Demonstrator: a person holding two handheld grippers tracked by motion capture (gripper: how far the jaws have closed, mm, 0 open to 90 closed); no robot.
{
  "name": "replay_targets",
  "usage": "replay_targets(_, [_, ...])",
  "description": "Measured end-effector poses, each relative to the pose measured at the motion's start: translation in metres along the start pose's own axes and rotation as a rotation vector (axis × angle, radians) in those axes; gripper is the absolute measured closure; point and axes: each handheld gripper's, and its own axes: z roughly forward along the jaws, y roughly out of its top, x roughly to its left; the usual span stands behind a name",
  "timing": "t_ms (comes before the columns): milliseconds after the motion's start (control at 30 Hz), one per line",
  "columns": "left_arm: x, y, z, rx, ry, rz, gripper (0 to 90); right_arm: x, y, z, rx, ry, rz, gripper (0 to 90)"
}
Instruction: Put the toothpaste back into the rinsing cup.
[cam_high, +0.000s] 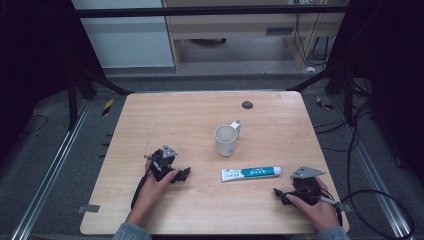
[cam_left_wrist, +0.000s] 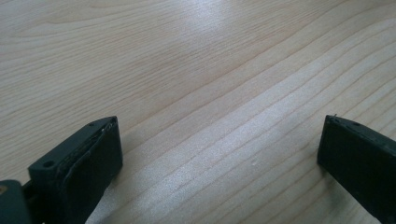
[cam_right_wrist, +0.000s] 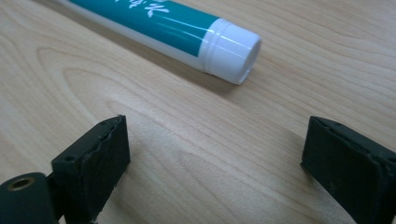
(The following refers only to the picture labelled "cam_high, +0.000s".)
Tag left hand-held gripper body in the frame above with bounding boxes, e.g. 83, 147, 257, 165
143, 143, 179, 183

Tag yellow and black tape strip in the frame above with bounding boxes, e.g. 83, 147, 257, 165
315, 95, 335, 111
101, 98, 115, 117

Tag person's left hand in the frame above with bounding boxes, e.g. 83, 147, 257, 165
126, 159, 180, 230

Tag aluminium floor rail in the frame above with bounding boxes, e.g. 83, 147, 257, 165
9, 99, 92, 240
332, 95, 416, 240

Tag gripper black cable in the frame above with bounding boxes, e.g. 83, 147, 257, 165
319, 188, 416, 240
130, 172, 152, 210

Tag hanging black cables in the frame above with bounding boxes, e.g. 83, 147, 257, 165
292, 12, 335, 68

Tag thin black floor cable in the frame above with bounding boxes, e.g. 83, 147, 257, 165
18, 114, 49, 137

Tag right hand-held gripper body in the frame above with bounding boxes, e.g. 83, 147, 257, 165
289, 165, 330, 206

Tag black curtain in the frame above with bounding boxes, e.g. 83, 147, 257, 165
0, 0, 108, 163
325, 0, 424, 186

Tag white cup with handle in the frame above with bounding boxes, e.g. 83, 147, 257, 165
213, 118, 243, 158

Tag white and teal toothpaste tube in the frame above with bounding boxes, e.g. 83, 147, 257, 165
221, 166, 283, 183

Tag black horizontal frame bar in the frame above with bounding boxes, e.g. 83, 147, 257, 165
74, 4, 352, 19

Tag person's right hand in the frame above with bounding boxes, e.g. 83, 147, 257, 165
286, 176, 342, 232

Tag black metal stand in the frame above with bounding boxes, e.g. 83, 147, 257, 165
65, 59, 135, 132
285, 62, 357, 127

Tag white cabinet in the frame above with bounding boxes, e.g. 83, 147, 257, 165
70, 0, 176, 70

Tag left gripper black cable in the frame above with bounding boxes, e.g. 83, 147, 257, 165
130, 172, 152, 210

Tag light wooden desk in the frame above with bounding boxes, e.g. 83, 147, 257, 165
161, 0, 348, 73

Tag black floor cables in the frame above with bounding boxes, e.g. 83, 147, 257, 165
313, 78, 376, 174

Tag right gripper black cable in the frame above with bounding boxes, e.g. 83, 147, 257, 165
319, 188, 416, 240

